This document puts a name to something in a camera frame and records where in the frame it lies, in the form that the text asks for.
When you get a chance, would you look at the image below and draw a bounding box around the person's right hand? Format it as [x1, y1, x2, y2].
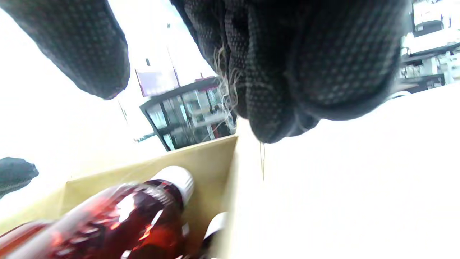
[0, 0, 411, 144]

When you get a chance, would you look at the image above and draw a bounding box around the person's left hand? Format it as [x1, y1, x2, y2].
[0, 157, 39, 199]

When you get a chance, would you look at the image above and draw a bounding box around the shelf rack with goods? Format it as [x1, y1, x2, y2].
[395, 0, 460, 95]

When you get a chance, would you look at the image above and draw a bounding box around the red bottle with white cap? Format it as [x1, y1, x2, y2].
[0, 165, 195, 259]

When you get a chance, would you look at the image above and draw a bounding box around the cardboard box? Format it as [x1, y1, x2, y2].
[0, 83, 460, 259]

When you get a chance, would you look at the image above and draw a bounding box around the glass display cabinet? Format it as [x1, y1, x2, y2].
[139, 76, 238, 151]

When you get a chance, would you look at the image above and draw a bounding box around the purple sign board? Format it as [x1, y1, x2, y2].
[135, 68, 181, 97]

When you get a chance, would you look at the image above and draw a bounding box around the dark bottle with white cap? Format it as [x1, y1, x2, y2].
[196, 212, 230, 259]

